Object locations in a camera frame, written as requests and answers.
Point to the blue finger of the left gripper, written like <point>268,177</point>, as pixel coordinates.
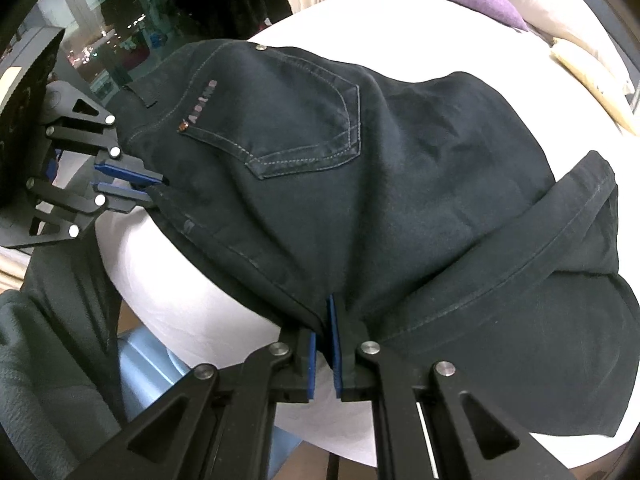
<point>127,168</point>
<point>121,199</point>

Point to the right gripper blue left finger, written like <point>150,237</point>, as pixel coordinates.
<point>277,373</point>

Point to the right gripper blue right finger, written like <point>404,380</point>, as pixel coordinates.
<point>399,394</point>

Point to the black denim pants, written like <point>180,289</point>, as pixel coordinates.
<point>429,209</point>

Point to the left forearm grey sleeve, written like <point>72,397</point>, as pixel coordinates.
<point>61,394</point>

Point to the white bed mattress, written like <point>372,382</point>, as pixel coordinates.
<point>408,40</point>

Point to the yellow embroidered cushion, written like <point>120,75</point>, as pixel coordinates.
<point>598,80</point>

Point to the large beige pillow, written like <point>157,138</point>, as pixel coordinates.
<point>573,20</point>

